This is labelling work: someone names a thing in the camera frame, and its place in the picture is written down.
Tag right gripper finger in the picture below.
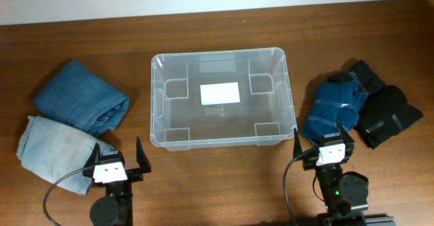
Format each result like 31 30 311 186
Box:
336 120 355 145
293 128 302 159

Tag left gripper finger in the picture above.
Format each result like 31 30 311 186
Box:
136 136 151 172
88 143 100 166

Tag teal taped garment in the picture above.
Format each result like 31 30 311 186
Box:
302 80 368 145

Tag large black taped garment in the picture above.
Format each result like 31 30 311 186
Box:
356 86 424 149

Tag small black taped garment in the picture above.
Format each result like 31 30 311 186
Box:
328 60 386 95

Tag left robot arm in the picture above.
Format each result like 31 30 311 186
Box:
83 138 151 226

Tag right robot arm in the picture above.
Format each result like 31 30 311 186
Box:
283 121 395 226

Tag light blue folded jeans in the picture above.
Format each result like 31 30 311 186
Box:
16 115 115 183

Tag dark blue folded jeans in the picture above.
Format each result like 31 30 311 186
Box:
33 60 130 137

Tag clear plastic storage bin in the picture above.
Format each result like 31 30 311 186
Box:
150 48 297 151

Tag white label in bin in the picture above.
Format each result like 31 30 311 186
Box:
200 82 240 105

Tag right black cable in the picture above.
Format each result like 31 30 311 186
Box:
283 147 321 226

